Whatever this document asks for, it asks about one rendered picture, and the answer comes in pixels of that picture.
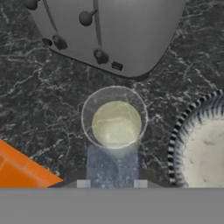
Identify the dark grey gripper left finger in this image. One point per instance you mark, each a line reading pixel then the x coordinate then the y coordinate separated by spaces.
pixel 83 184

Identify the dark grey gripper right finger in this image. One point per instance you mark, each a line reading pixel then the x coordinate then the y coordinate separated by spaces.
pixel 140 184

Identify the clear glass of lemonade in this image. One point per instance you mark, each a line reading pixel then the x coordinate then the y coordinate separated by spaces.
pixel 116 124

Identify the black white striped bowl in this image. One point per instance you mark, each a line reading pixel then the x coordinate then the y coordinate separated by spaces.
pixel 201 145

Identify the grey toaster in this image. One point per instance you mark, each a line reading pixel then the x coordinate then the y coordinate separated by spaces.
pixel 128 32

